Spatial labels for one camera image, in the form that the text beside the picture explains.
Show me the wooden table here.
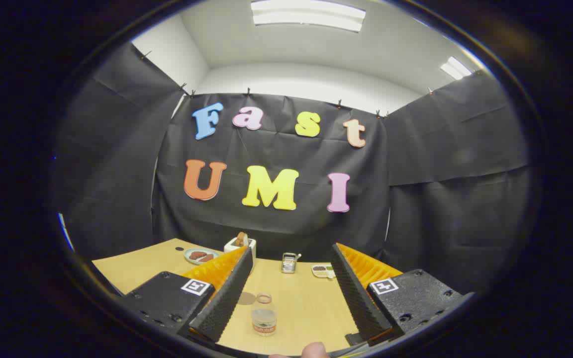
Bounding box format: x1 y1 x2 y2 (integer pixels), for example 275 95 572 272
92 238 397 356

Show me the pale green plate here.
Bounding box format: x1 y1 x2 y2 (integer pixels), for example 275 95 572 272
184 248 221 265

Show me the large ceiling light panel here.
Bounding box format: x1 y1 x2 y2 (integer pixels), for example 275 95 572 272
251 0 367 33

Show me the small ceiling light panel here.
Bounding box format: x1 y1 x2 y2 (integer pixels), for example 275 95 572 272
440 56 473 81

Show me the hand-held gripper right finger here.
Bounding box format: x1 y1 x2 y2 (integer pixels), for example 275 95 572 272
330 243 469 347

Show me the white toaster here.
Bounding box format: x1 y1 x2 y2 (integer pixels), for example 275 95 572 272
224 237 257 265

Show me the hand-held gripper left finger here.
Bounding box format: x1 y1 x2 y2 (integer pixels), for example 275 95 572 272
117 246 255 344

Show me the clear plastic juice bottle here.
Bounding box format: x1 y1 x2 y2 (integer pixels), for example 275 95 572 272
251 293 278 337

